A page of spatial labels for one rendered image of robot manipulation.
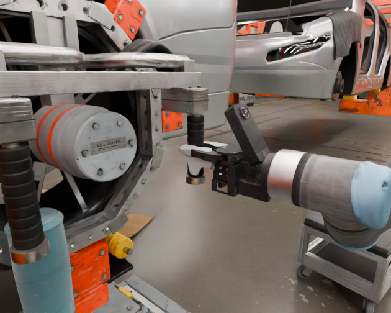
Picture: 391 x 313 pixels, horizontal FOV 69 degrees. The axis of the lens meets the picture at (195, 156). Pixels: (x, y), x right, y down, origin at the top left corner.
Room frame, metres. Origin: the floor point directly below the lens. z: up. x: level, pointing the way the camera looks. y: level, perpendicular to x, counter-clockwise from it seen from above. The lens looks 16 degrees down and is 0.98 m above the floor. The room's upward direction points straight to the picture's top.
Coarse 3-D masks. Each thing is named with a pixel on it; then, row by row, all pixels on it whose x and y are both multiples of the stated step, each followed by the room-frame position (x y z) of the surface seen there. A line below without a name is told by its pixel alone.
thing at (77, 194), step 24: (0, 24) 0.61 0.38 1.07; (24, 24) 0.71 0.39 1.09; (96, 48) 0.75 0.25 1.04; (24, 96) 0.62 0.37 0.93; (96, 96) 0.92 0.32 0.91; (120, 96) 0.84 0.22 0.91; (48, 192) 0.82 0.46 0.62; (72, 192) 0.69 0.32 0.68; (96, 192) 0.76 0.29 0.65; (0, 216) 0.63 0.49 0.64; (72, 216) 0.67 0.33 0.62
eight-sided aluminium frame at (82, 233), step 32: (0, 0) 0.52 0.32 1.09; (32, 0) 0.56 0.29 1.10; (64, 0) 0.60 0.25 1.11; (96, 32) 0.70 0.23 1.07; (160, 96) 0.79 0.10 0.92; (160, 128) 0.79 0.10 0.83; (160, 160) 0.78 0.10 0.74; (128, 192) 0.70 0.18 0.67; (96, 224) 0.62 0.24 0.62; (0, 256) 0.46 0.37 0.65
